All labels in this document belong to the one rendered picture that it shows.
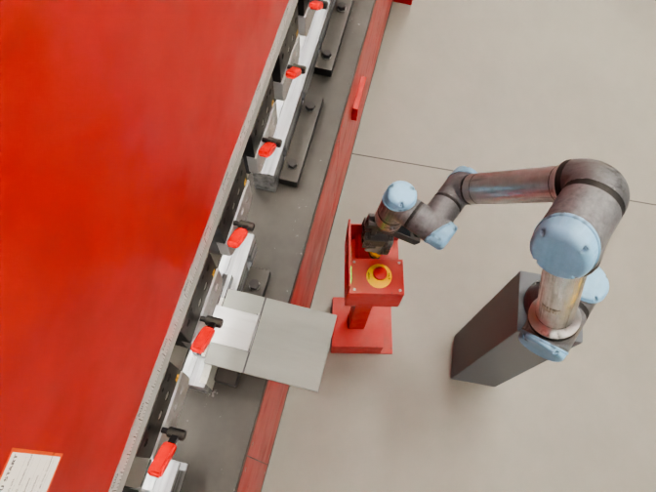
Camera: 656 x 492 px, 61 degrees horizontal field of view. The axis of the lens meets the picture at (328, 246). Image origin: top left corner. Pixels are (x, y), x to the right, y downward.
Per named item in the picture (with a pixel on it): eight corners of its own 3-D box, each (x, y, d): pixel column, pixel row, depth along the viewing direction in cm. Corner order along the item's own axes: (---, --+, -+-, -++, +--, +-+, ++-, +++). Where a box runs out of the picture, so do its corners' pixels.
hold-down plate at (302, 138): (297, 187, 157) (297, 183, 154) (278, 184, 157) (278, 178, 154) (323, 102, 168) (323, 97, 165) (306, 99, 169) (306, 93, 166)
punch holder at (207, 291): (200, 353, 108) (183, 332, 93) (158, 343, 108) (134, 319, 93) (224, 281, 114) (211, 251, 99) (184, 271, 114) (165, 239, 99)
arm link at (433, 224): (470, 212, 134) (432, 185, 136) (445, 246, 130) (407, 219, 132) (460, 225, 141) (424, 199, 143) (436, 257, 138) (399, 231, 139)
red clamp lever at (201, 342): (205, 348, 94) (224, 316, 102) (182, 343, 94) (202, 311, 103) (204, 356, 95) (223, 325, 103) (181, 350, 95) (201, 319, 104)
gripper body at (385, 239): (360, 225, 158) (368, 205, 147) (390, 226, 159) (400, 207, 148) (361, 249, 155) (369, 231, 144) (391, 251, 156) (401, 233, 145)
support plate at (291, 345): (317, 392, 124) (317, 391, 123) (204, 363, 126) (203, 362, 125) (337, 315, 131) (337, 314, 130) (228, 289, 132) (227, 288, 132)
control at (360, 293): (397, 307, 167) (408, 287, 150) (344, 306, 166) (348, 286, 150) (395, 245, 174) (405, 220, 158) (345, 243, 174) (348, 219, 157)
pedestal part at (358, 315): (364, 329, 219) (381, 284, 169) (348, 329, 219) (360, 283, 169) (363, 314, 221) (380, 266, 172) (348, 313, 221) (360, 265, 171)
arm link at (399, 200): (409, 215, 130) (380, 193, 131) (398, 233, 140) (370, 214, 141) (427, 191, 133) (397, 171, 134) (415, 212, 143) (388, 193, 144)
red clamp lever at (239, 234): (240, 242, 102) (255, 222, 110) (219, 237, 102) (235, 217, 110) (239, 251, 102) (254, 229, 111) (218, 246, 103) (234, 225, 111)
